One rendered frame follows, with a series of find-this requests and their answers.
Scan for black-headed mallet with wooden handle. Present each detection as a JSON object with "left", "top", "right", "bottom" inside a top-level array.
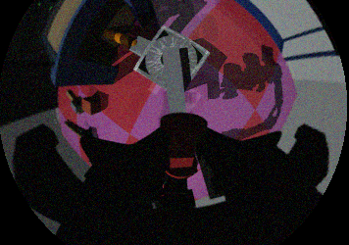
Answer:
[{"left": 64, "top": 121, "right": 91, "bottom": 138}]

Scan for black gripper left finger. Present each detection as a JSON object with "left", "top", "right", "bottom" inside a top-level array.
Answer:
[{"left": 79, "top": 127, "right": 171, "bottom": 203}]

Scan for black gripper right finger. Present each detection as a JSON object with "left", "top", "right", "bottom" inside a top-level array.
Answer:
[{"left": 195, "top": 128, "right": 282, "bottom": 199}]

